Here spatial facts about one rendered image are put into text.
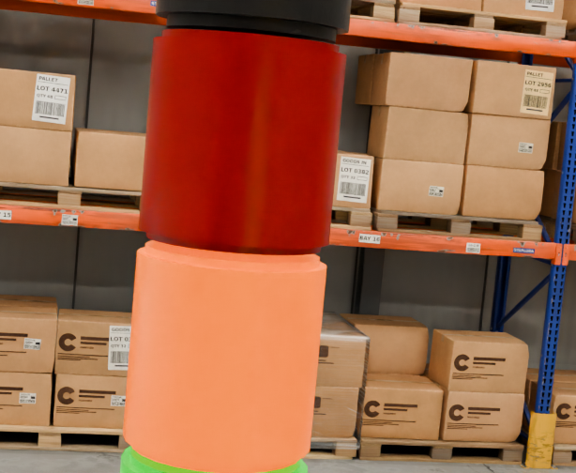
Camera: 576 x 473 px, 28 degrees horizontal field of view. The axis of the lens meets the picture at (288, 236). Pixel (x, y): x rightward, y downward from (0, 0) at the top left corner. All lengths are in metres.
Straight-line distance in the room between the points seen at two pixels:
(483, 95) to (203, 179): 7.97
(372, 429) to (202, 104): 8.08
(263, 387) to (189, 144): 0.06
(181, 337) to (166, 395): 0.02
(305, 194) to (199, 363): 0.05
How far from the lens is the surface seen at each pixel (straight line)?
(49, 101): 7.72
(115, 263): 9.13
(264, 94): 0.28
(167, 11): 0.30
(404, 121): 8.09
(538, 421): 8.59
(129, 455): 0.32
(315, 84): 0.29
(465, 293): 9.73
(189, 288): 0.29
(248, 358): 0.29
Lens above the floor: 2.30
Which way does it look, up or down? 6 degrees down
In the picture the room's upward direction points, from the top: 5 degrees clockwise
